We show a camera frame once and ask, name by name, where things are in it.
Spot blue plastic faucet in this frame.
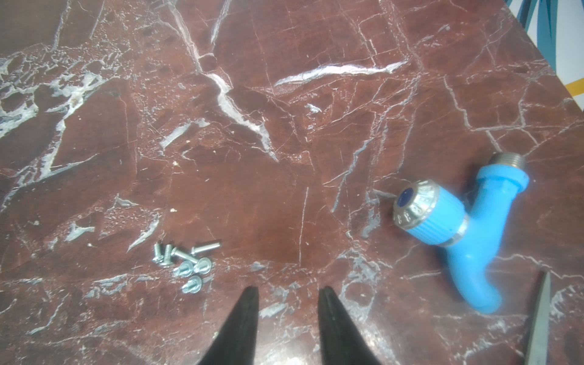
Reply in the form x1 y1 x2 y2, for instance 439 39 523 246
392 152 529 314

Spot long silver screw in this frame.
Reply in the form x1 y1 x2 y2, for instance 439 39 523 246
171 247 199 264
190 241 222 256

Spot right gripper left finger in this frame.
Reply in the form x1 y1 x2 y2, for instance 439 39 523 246
199 286 259 364

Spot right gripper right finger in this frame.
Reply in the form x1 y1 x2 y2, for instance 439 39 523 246
318 287 380 364

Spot scissors with blue handle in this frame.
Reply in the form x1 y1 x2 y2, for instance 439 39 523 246
525 272 551 365

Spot short silver screw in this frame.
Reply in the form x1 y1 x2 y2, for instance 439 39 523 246
160 244 173 268
152 243 164 265

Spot silver flange screw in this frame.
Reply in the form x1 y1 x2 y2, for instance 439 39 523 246
193 257 214 275
173 261 195 278
181 275 203 294

